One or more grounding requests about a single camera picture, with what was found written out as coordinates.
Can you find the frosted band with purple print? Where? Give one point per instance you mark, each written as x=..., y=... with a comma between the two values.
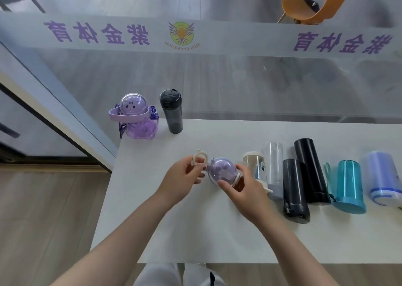
x=235, y=39

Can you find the lavender bottle with white lid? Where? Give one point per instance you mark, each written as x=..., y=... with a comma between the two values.
x=383, y=176

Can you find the purple-lid printed white bottle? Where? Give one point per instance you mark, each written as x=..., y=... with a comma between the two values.
x=223, y=171

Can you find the orange chair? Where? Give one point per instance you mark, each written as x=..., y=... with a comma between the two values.
x=292, y=0

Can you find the person's left hand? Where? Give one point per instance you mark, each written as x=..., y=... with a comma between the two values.
x=179, y=185

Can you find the clear bottle with grey cap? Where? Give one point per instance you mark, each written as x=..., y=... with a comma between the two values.
x=275, y=160

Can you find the white table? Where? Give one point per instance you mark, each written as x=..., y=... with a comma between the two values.
x=204, y=232

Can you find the person's right hand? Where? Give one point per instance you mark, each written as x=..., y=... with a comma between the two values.
x=251, y=201

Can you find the person's left forearm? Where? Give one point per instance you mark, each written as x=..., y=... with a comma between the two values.
x=119, y=248

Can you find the white trousers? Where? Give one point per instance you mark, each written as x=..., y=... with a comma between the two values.
x=160, y=276

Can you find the teal plastic bottle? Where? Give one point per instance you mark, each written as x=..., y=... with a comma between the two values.
x=348, y=185

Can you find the person's right forearm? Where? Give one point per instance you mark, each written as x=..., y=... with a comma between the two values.
x=295, y=254

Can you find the dark grey flip-top bottle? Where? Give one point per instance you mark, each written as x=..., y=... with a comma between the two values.
x=172, y=113

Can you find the tall black thermos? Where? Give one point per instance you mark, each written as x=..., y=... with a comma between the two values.
x=311, y=169

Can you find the black metal door frame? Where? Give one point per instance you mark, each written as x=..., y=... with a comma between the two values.
x=19, y=157

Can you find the clear cup with cream lid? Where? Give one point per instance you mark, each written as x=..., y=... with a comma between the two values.
x=256, y=166

